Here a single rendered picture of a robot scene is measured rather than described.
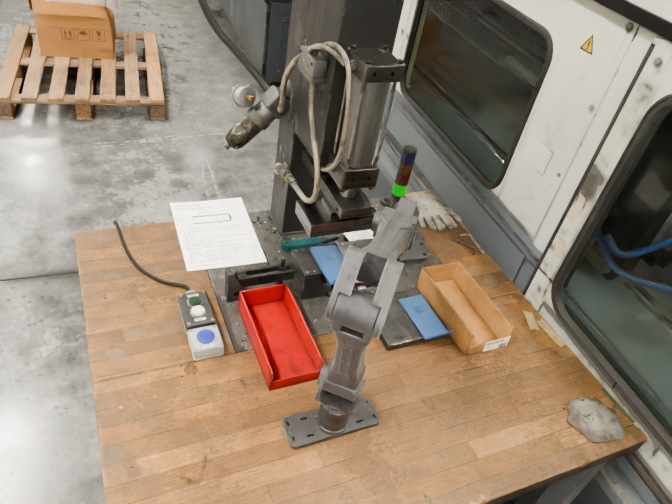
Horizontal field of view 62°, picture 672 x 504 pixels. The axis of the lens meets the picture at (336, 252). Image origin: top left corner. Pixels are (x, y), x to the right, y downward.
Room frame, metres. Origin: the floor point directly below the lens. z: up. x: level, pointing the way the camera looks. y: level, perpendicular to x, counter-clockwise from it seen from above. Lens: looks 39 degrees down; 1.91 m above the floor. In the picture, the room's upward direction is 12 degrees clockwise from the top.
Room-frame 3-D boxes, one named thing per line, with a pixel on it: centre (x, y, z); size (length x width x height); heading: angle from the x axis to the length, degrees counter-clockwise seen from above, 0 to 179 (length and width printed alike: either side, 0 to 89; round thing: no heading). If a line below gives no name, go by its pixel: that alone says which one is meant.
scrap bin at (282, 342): (0.86, 0.09, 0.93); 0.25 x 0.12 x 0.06; 30
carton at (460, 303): (1.08, -0.35, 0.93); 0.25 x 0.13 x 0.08; 30
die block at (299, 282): (1.11, 0.00, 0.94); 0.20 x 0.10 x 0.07; 120
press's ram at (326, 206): (1.16, 0.05, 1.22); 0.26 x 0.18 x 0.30; 30
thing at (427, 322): (1.02, -0.25, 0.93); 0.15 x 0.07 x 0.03; 32
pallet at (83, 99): (3.67, 2.00, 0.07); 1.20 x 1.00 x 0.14; 24
